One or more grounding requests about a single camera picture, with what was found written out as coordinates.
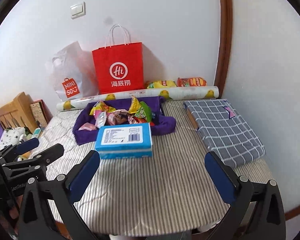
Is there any white wall switch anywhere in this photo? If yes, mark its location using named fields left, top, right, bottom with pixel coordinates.
left=70, top=2, right=86, bottom=20

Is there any red paper shopping bag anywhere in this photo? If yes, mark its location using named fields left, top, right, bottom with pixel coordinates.
left=92, top=24, right=144, bottom=94

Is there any white spotted plush toy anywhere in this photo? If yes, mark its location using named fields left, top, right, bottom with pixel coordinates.
left=0, top=127, right=26, bottom=150

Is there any pink wafer packet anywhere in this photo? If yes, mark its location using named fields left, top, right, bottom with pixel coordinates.
left=78, top=122, right=97, bottom=131

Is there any brown wooden door frame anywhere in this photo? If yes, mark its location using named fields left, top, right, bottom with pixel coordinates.
left=214, top=0, right=233, bottom=98

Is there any orange snack bag by wall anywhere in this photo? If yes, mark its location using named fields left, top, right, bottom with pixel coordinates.
left=177, top=77, right=206, bottom=87

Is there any pink strawberry snack packet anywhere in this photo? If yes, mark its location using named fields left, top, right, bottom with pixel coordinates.
left=94, top=109, right=135, bottom=128

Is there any yellow chips bag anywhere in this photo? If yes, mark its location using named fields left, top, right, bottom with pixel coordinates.
left=128, top=96, right=141, bottom=114

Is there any brown patterned box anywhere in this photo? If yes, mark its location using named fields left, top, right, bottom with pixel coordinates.
left=30, top=100, right=52, bottom=131

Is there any purple towel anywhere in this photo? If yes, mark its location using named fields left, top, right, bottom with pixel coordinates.
left=72, top=96, right=176, bottom=145

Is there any wooden headboard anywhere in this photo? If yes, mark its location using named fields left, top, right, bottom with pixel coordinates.
left=0, top=92, right=39, bottom=133

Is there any pink yellow snack bag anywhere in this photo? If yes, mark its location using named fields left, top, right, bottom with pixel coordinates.
left=89, top=101, right=116, bottom=115

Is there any grey checked folded cloth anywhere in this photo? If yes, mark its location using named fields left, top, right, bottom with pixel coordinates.
left=184, top=99, right=266, bottom=168

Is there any yellow snack bag by wall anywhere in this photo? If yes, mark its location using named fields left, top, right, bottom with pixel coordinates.
left=147, top=80, right=177, bottom=89

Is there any green chips bag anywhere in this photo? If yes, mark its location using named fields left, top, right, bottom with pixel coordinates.
left=134, top=101, right=152, bottom=122

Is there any lemon print wallpaper roll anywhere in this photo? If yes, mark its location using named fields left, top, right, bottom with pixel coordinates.
left=56, top=86, right=219, bottom=112

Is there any blue white tissue box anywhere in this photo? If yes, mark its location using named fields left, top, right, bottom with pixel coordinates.
left=95, top=123, right=153, bottom=159

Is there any white Miniso plastic bag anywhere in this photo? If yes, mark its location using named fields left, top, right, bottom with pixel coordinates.
left=45, top=41, right=98, bottom=101

